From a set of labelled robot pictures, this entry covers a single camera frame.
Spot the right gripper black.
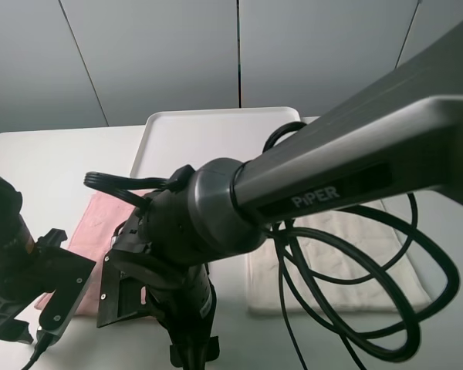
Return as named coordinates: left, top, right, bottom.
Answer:
left=146, top=265, right=219, bottom=367

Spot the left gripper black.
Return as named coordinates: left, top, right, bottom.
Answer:
left=0, top=295, right=33, bottom=344

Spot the pink towel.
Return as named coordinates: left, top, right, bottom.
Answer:
left=32, top=188, right=155, bottom=318

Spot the cream white towel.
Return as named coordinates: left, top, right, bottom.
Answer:
left=246, top=211, right=431, bottom=315

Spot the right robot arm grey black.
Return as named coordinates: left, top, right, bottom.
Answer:
left=140, top=22, right=463, bottom=368

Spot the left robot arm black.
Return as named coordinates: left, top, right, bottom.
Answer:
left=0, top=177, right=34, bottom=344

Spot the white rectangular plastic tray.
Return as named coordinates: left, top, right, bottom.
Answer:
left=130, top=107, right=316, bottom=178

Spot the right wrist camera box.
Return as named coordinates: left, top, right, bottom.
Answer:
left=96, top=248, right=151, bottom=328

